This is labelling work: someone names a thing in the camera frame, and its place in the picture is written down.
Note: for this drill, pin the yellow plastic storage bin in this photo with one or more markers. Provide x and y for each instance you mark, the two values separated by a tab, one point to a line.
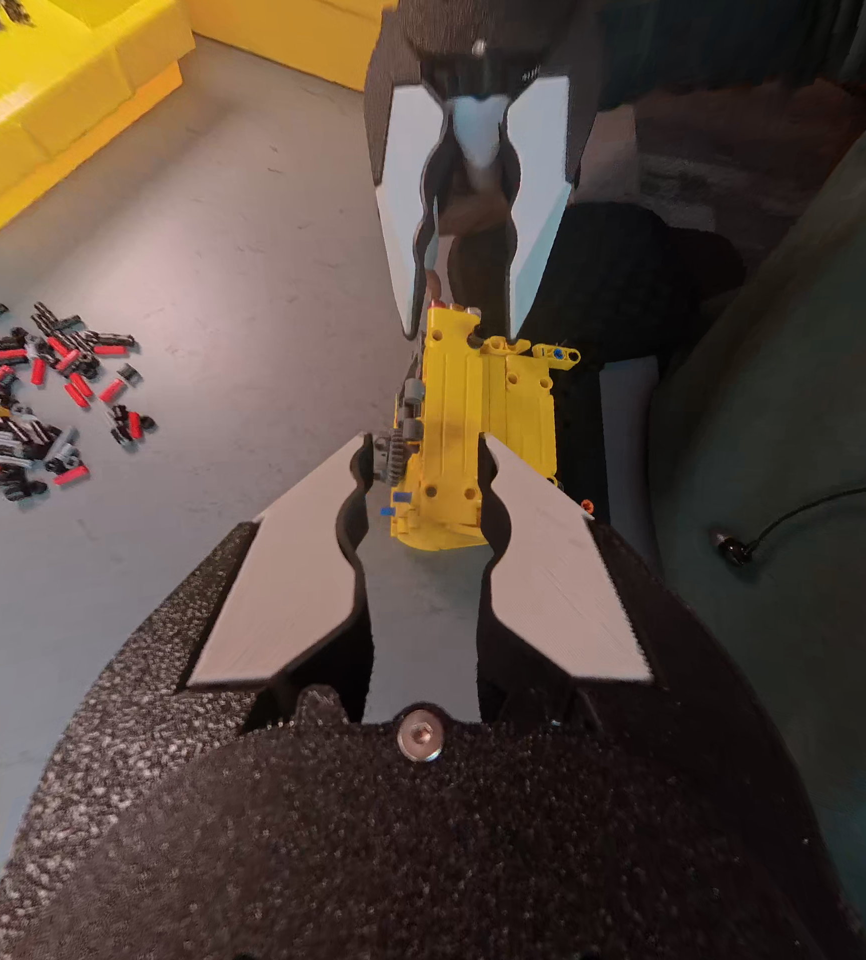
290	37
43	112

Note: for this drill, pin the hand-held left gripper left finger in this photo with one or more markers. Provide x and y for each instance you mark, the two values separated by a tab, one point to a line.
275	592

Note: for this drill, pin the person's right forearm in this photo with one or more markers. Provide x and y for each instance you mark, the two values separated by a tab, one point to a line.
702	45

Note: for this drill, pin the yellow lego vehicle model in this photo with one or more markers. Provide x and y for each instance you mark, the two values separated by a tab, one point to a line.
523	405

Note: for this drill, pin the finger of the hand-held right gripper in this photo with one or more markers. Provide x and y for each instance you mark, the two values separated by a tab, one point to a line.
545	150
403	165

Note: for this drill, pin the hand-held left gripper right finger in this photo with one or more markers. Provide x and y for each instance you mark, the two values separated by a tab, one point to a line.
560	592

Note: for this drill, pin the pile of small lego pins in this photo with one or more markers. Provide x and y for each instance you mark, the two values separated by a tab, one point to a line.
20	405

